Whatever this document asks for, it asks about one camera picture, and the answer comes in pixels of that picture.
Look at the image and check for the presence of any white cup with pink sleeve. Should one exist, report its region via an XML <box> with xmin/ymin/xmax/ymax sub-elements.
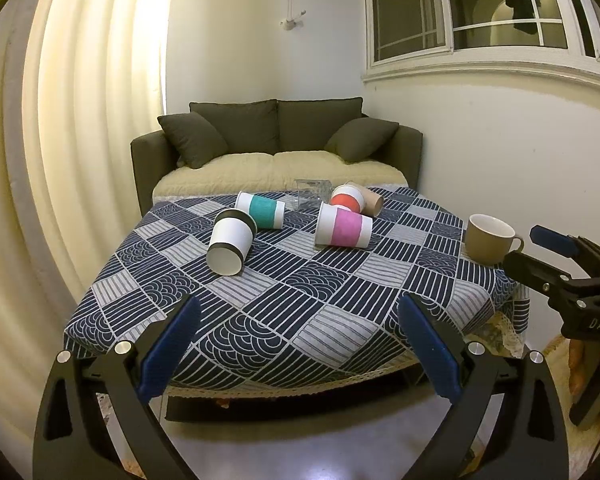
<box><xmin>314</xmin><ymin>203</ymin><xmax>373</xmax><ymax>249</ymax></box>

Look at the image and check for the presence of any plain brown paper cup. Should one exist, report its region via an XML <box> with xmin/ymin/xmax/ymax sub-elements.
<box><xmin>353</xmin><ymin>183</ymin><xmax>384</xmax><ymax>218</ymax></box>

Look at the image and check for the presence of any white cup with red sleeve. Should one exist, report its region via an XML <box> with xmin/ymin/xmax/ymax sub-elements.
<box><xmin>329</xmin><ymin>184</ymin><xmax>365</xmax><ymax>214</ymax></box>

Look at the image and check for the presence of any white cup with black lid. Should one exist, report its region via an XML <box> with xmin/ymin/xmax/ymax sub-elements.
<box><xmin>206</xmin><ymin>208</ymin><xmax>258</xmax><ymax>276</ymax></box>

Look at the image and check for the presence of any white cup with teal sleeve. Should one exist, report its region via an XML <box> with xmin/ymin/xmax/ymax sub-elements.
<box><xmin>235</xmin><ymin>191</ymin><xmax>285</xmax><ymax>230</ymax></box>

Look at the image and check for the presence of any tan ceramic mug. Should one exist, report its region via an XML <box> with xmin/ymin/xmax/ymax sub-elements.
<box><xmin>465</xmin><ymin>214</ymin><xmax>524</xmax><ymax>266</ymax></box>

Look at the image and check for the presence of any right olive throw pillow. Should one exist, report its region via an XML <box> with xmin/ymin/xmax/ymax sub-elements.
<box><xmin>324</xmin><ymin>117</ymin><xmax>399</xmax><ymax>164</ymax></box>

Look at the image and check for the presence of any olive throw pillow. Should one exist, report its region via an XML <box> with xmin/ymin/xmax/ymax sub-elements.
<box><xmin>324</xmin><ymin>117</ymin><xmax>399</xmax><ymax>164</ymax></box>
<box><xmin>157</xmin><ymin>112</ymin><xmax>228</xmax><ymax>169</ymax></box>

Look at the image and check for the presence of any navy patterned tablecloth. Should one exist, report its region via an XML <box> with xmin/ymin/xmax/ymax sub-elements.
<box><xmin>64</xmin><ymin>184</ymin><xmax>529</xmax><ymax>398</ymax></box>

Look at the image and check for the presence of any clear glass tumbler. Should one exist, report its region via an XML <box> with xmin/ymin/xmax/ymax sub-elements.
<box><xmin>294</xmin><ymin>179</ymin><xmax>332</xmax><ymax>210</ymax></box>

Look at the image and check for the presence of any dark olive sofa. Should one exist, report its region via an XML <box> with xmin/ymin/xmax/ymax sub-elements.
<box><xmin>131</xmin><ymin>96</ymin><xmax>424</xmax><ymax>212</ymax></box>

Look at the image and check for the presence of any white framed window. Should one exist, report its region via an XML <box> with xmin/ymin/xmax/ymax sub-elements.
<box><xmin>363</xmin><ymin>0</ymin><xmax>600</xmax><ymax>90</ymax></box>

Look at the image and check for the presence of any cream sofa seat blanket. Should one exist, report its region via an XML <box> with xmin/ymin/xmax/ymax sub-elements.
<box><xmin>152</xmin><ymin>151</ymin><xmax>407</xmax><ymax>203</ymax></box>

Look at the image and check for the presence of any left olive throw pillow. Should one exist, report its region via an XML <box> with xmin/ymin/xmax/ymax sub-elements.
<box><xmin>157</xmin><ymin>112</ymin><xmax>228</xmax><ymax>169</ymax></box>

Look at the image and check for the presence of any cream curtain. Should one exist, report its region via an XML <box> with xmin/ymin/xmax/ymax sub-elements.
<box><xmin>0</xmin><ymin>0</ymin><xmax>171</xmax><ymax>477</ymax></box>

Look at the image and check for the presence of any white wall hook with cord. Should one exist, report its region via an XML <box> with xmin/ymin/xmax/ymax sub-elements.
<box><xmin>279</xmin><ymin>0</ymin><xmax>306</xmax><ymax>32</ymax></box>

